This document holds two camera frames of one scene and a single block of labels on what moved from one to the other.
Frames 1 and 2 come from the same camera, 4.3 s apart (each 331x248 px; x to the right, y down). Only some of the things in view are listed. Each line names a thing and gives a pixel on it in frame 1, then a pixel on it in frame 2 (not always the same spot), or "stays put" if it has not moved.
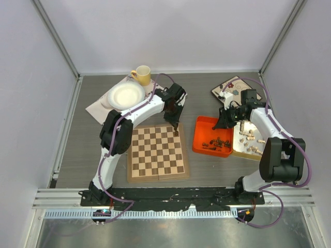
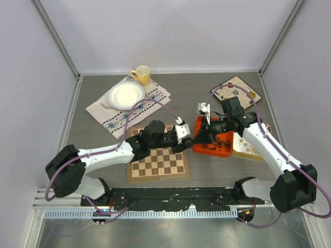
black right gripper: [224, 122] -> [202, 137]
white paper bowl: [125, 95] stays put
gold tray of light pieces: [247, 141] stays put
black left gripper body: [174, 114] -> [168, 141]
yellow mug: [142, 74] stays put
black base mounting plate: [171, 199] stays put
